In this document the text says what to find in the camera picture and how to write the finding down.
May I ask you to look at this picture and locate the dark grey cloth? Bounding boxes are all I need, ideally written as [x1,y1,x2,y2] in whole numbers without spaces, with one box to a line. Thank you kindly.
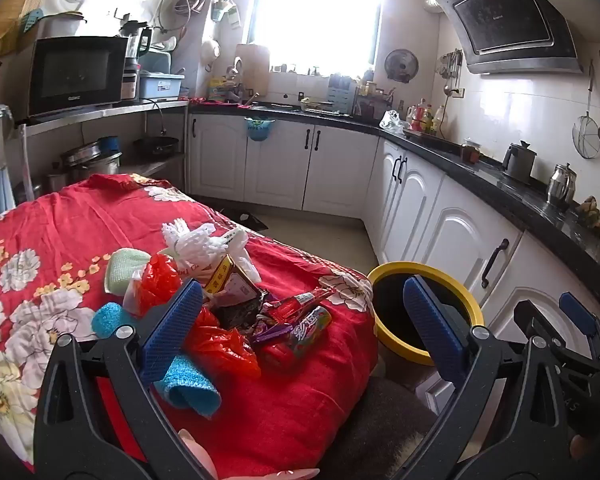
[320,375,451,480]

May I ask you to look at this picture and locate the light green scouring pad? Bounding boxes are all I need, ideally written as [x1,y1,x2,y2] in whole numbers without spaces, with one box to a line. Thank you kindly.
[104,248,152,295]

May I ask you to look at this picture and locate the wire skimmer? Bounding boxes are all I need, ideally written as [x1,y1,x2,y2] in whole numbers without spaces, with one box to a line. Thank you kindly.
[572,60,600,160]

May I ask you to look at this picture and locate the light blue appliance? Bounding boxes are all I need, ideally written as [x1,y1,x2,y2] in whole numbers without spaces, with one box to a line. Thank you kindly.
[145,47,174,76]

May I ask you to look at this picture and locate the red floral blanket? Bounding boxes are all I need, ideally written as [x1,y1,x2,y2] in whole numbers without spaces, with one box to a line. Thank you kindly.
[0,173,381,476]

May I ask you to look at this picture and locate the yellow and red carton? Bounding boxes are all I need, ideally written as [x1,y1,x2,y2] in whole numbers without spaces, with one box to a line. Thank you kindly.
[204,255,247,297]

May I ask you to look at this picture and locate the black wok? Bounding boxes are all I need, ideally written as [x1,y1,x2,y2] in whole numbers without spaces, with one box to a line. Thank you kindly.
[132,136,181,157]

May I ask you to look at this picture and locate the hanging utensil rack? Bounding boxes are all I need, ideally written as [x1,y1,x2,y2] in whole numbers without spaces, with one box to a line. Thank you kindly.
[437,50,464,97]

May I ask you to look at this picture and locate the white hanging colander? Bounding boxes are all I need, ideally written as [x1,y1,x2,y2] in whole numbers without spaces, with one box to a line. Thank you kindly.
[199,38,222,74]

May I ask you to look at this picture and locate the black range hood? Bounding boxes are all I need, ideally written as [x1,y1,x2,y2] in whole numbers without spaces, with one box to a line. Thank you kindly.
[430,0,584,77]

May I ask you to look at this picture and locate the purple wrapper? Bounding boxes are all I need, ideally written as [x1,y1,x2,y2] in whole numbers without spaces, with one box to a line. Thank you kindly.
[250,319,292,347]

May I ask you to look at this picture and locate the steel kettle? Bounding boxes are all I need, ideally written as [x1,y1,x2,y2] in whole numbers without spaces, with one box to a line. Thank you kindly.
[546,163,579,207]

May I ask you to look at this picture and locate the bright window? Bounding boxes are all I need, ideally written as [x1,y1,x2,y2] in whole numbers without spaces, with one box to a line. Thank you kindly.
[247,0,386,73]

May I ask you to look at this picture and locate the stacked steel pots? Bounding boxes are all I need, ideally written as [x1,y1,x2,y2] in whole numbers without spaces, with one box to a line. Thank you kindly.
[61,142,124,179]

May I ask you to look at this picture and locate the crumpled clear plastic bag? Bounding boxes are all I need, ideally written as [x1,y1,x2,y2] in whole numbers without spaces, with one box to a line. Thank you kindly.
[378,109,411,132]

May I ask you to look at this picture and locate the black floor mat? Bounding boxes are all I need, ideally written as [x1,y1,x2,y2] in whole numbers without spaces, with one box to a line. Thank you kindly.
[219,207,269,232]

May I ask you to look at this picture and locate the steel shelf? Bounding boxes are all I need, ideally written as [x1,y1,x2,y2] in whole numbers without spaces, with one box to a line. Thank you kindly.
[14,99,191,197]

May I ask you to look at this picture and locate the blue utensil rack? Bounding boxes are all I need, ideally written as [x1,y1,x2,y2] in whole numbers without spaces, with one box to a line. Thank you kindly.
[328,74,356,114]

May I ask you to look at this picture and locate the black microwave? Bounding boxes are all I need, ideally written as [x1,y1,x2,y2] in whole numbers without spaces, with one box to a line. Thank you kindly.
[27,35,131,118]

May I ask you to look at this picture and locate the ginger roots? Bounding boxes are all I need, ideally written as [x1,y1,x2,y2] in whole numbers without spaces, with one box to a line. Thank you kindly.
[579,195,600,227]

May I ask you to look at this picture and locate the coiled hoses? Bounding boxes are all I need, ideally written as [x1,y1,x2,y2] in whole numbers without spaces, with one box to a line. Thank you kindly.
[172,0,207,17]

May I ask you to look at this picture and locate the wooden cutting board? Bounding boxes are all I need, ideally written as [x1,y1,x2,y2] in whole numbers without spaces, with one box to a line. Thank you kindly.
[234,43,272,99]

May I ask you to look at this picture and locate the blue scouring cloth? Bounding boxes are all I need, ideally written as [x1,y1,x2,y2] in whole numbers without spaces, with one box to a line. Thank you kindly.
[154,354,222,419]

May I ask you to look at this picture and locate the blue plastic basket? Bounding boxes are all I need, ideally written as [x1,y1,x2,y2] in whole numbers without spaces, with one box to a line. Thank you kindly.
[138,72,186,101]

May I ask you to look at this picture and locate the red plastic bag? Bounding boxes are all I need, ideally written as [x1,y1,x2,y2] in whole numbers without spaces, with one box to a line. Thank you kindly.
[184,307,262,380]
[124,254,182,317]

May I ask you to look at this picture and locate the red candy wrapper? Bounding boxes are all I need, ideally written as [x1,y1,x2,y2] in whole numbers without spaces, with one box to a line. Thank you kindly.
[269,287,337,322]

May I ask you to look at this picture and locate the black tray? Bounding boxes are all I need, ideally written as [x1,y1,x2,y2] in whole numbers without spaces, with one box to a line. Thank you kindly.
[401,127,447,142]

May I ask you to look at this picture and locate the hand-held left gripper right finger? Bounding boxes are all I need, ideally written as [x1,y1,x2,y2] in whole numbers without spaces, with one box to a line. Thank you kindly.
[387,275,581,480]

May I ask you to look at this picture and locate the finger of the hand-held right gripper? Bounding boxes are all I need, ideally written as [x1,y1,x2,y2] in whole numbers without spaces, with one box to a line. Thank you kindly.
[559,291,600,362]
[512,300,588,368]

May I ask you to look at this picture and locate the blue hanging bin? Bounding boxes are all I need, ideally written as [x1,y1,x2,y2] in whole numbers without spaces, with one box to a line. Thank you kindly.
[243,116,277,144]

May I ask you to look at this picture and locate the pink cloth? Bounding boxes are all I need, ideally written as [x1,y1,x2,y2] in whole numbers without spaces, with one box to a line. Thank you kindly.
[177,427,321,480]

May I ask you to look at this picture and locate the colourful candy packet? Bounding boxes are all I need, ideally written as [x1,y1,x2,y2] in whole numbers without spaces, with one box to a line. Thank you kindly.
[286,305,332,354]

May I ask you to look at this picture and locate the black spice rack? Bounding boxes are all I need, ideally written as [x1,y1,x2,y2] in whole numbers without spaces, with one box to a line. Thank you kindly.
[355,82,397,119]

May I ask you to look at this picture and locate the white kitchen cabinets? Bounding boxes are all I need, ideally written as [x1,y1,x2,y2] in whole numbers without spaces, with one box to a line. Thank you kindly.
[185,109,583,411]

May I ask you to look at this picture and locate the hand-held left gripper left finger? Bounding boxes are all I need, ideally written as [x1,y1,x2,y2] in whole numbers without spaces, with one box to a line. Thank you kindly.
[32,277,216,480]

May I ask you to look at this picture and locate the black bin with yellow rim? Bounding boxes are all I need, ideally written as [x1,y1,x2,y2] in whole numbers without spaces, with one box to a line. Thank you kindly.
[366,261,485,367]

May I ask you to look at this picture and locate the teal fly swatter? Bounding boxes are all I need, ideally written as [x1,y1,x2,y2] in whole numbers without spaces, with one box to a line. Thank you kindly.
[20,8,44,34]

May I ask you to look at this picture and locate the white pot with lid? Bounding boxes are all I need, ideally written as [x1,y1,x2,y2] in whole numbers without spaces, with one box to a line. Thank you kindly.
[37,11,88,39]

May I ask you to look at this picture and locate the teal wall holder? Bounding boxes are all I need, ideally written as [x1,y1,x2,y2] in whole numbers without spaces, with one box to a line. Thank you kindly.
[212,0,242,29]

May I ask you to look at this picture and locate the black blender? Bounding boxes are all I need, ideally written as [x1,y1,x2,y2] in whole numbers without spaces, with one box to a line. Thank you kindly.
[119,20,154,101]

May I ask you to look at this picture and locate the dark brown snack wrapper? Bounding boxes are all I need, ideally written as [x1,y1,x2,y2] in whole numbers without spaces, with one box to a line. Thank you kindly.
[214,272,267,332]

